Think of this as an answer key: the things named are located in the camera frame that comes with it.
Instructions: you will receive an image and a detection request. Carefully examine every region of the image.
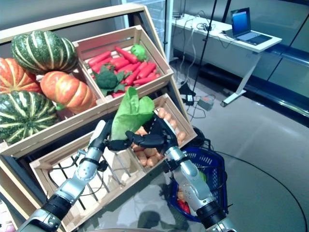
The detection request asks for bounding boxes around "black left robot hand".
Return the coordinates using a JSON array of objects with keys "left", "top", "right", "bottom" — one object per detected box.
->
[{"left": 88, "top": 119, "right": 133, "bottom": 152}]

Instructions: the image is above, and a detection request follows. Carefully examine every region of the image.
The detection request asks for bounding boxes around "wooden crate with carrots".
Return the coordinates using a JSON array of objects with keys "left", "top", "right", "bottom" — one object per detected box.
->
[{"left": 72, "top": 25, "right": 174, "bottom": 104}]

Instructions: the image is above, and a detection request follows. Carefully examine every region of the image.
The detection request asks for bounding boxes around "slatted wooden crate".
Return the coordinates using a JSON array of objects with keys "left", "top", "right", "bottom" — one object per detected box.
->
[{"left": 28, "top": 128, "right": 148, "bottom": 232}]

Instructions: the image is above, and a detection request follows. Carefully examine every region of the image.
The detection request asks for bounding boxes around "black tripod stand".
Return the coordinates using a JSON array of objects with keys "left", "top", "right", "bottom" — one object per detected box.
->
[
  {"left": 163, "top": 0, "right": 169, "bottom": 58},
  {"left": 192, "top": 0, "right": 217, "bottom": 92}
]

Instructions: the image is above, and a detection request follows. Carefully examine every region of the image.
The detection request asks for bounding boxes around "green striped pumpkin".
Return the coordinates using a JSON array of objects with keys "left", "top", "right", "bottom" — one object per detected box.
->
[
  {"left": 0, "top": 90, "right": 60, "bottom": 145},
  {"left": 11, "top": 30, "right": 79, "bottom": 75}
]

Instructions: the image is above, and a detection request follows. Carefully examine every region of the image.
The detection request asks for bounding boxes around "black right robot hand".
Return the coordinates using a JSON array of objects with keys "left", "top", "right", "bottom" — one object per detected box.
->
[{"left": 125, "top": 113, "right": 181, "bottom": 155}]

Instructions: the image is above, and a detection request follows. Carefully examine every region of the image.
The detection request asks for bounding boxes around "wooden display shelf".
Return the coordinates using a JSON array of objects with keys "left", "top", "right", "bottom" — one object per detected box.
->
[{"left": 0, "top": 3, "right": 191, "bottom": 232}]

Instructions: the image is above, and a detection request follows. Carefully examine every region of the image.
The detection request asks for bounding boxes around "orange red carrot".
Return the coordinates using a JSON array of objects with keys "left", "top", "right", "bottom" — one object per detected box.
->
[
  {"left": 118, "top": 64, "right": 141, "bottom": 74},
  {"left": 115, "top": 46, "right": 139, "bottom": 64},
  {"left": 87, "top": 50, "right": 112, "bottom": 67},
  {"left": 124, "top": 65, "right": 142, "bottom": 87},
  {"left": 91, "top": 60, "right": 112, "bottom": 73},
  {"left": 110, "top": 57, "right": 131, "bottom": 71},
  {"left": 137, "top": 62, "right": 157, "bottom": 79},
  {"left": 133, "top": 76, "right": 161, "bottom": 85}
]

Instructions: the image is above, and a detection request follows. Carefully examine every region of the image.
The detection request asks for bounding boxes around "white table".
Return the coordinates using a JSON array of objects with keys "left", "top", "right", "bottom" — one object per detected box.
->
[{"left": 170, "top": 13, "right": 283, "bottom": 108}]

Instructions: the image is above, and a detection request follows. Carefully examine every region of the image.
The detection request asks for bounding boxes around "large orange pumpkin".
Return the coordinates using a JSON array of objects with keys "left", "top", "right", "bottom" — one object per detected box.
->
[{"left": 0, "top": 57, "right": 43, "bottom": 94}]

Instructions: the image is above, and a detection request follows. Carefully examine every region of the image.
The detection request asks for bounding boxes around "red pepper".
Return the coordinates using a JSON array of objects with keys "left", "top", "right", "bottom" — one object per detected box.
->
[{"left": 178, "top": 200, "right": 191, "bottom": 215}]

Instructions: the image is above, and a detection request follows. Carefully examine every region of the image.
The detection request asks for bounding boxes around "light green lettuce head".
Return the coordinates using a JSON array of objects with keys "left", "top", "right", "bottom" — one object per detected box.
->
[{"left": 130, "top": 43, "right": 148, "bottom": 61}]

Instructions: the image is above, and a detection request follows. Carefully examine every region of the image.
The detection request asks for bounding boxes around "open grey laptop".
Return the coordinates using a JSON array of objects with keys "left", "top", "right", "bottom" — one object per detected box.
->
[{"left": 223, "top": 7, "right": 270, "bottom": 46}]

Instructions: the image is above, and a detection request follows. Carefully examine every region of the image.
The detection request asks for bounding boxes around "white framed glass cabinet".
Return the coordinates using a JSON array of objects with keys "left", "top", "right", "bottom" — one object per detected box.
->
[{"left": 120, "top": 0, "right": 173, "bottom": 62}]

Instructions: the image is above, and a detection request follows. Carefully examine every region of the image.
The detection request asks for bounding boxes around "dark green broccoli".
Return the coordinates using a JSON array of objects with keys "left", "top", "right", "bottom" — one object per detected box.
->
[{"left": 93, "top": 65, "right": 126, "bottom": 96}]

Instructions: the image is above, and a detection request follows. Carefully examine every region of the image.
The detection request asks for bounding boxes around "small orange pumpkin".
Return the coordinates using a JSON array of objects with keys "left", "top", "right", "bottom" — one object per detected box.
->
[{"left": 40, "top": 71, "right": 98, "bottom": 115}]

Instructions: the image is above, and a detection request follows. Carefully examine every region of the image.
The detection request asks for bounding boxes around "blue plastic shopping basket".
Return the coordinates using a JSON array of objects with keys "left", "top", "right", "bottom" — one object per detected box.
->
[{"left": 168, "top": 125, "right": 229, "bottom": 222}]

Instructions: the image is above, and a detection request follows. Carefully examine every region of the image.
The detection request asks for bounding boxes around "wooden crate with potatoes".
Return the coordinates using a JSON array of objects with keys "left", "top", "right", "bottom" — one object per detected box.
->
[{"left": 130, "top": 93, "right": 197, "bottom": 174}]

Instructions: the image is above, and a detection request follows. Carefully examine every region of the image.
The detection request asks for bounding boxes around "large wooden pumpkin crate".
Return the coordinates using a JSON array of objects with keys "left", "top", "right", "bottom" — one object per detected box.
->
[{"left": 0, "top": 65, "right": 108, "bottom": 158}]

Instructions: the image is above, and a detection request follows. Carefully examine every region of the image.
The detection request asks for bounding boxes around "grey box red button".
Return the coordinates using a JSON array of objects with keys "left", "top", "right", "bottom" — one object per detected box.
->
[{"left": 197, "top": 96, "right": 214, "bottom": 111}]

